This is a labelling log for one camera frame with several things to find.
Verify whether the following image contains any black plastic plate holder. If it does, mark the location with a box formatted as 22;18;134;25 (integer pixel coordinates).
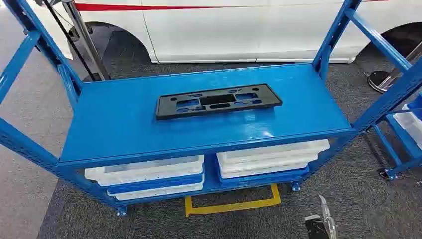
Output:
155;83;283;121

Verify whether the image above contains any blue metal shelf rack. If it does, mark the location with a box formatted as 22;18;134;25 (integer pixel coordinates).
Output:
0;0;422;218
372;92;422;181

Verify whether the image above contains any white car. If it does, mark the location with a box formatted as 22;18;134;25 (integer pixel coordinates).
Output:
31;0;422;64

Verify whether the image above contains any black barrier belt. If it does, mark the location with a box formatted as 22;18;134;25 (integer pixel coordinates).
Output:
43;0;98;82

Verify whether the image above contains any chrome stanchion base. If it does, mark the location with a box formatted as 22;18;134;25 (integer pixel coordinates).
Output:
366;41;422;94

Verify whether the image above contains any white plastic bin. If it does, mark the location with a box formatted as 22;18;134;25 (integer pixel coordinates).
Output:
393;103;422;150

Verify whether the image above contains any blue plastic bin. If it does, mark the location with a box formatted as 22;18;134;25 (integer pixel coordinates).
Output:
407;94;422;120

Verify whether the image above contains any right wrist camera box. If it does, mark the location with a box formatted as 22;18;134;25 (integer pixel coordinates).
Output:
304;215;327;239

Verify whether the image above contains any chrome stanchion post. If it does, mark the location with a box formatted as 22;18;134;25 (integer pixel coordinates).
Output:
61;0;112;82

